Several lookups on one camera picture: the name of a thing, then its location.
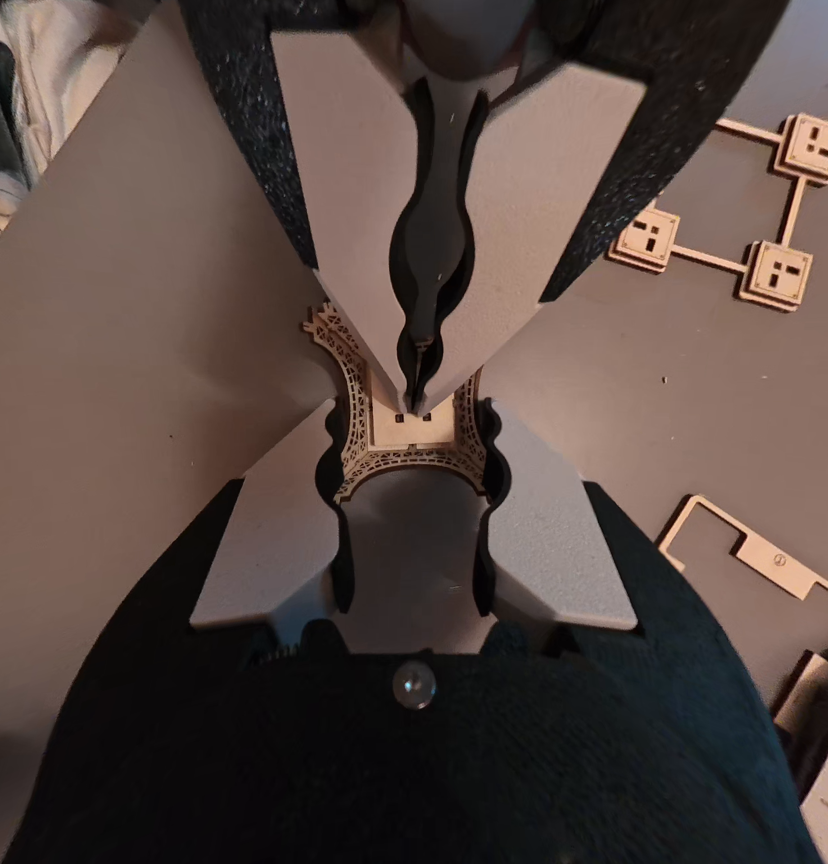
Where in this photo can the small wooden strip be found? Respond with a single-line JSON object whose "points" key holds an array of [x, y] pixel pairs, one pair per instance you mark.
{"points": [[420, 371]]}

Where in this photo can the wooden sheet with large cutout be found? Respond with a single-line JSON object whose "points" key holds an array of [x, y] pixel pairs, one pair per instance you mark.
{"points": [[765, 557]]}

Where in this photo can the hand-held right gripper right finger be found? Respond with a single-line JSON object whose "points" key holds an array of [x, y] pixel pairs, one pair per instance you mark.
{"points": [[562, 540]]}

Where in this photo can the wooden lattice tower base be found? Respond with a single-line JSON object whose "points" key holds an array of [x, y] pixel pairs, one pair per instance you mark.
{"points": [[414, 433]]}

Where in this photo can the printed cloth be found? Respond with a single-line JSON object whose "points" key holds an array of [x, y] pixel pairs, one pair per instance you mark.
{"points": [[49, 67]]}

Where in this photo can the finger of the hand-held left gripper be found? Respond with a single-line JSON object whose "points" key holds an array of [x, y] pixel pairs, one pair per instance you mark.
{"points": [[346, 169], [542, 189]]}

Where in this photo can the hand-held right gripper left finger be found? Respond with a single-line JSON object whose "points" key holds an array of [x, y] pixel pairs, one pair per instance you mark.
{"points": [[272, 540]]}

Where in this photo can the wooden four-pad square frame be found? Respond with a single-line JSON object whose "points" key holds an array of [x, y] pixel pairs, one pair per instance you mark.
{"points": [[633, 253]]}

